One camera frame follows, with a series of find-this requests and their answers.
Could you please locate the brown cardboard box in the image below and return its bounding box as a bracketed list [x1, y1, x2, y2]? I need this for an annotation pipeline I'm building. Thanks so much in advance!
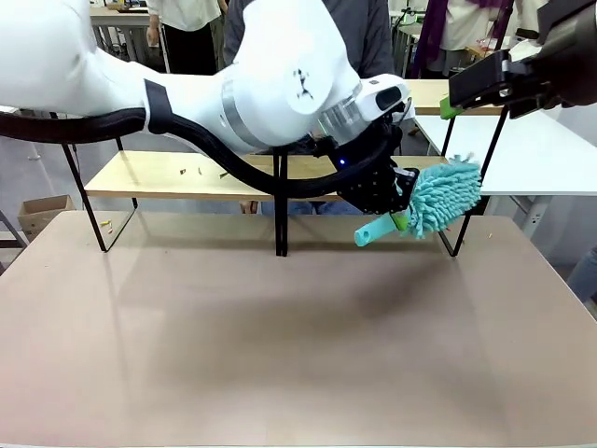
[17, 194, 76, 245]

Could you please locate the teal chenille duster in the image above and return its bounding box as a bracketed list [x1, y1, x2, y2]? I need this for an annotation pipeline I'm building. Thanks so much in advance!
[354, 152, 484, 249]

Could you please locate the wooden shelf with black frame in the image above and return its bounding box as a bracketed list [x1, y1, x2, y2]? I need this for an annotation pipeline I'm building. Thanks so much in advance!
[60, 77, 510, 259]

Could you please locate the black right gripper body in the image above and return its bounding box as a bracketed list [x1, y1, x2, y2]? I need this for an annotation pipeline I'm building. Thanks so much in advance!
[507, 0, 597, 119]

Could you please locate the person with purple scarf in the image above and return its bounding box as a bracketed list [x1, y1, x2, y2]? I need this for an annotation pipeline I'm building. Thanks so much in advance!
[411, 0, 515, 79]

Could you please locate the black sleeved left arm cable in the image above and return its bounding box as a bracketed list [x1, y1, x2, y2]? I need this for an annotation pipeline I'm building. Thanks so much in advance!
[0, 106, 398, 200]

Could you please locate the person in white shirt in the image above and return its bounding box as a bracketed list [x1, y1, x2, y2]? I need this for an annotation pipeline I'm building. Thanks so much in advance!
[146, 0, 230, 77]

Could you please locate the black metal pole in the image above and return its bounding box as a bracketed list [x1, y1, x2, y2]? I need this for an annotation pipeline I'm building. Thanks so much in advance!
[493, 0, 515, 53]

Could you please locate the white side table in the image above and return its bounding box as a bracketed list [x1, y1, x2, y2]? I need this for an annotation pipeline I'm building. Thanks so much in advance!
[409, 110, 597, 198]

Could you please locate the person in grey jacket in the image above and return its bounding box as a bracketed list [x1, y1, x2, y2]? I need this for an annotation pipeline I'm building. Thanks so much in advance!
[222, 0, 396, 217]

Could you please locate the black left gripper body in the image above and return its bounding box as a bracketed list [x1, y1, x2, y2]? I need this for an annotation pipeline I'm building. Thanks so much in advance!
[312, 123, 412, 217]

